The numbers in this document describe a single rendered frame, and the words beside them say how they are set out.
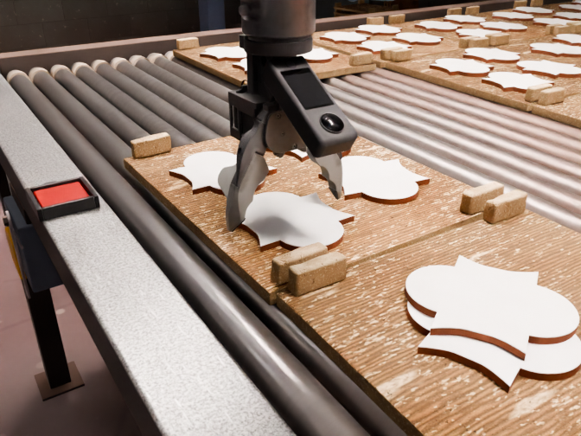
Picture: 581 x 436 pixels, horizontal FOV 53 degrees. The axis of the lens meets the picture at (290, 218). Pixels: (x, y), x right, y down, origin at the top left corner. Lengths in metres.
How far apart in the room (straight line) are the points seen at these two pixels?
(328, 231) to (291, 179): 0.16
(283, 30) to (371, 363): 0.32
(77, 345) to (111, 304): 1.47
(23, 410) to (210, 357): 1.41
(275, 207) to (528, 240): 0.29
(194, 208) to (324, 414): 0.34
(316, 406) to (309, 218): 0.26
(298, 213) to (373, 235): 0.09
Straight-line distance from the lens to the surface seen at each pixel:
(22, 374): 2.02
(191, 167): 0.81
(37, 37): 5.82
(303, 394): 0.48
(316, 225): 0.65
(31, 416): 1.87
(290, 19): 0.58
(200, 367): 0.51
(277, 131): 0.61
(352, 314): 0.53
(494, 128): 1.10
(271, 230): 0.64
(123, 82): 1.39
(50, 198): 0.81
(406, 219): 0.69
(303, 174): 0.80
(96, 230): 0.74
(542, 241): 0.69
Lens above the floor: 1.25
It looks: 28 degrees down
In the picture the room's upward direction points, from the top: straight up
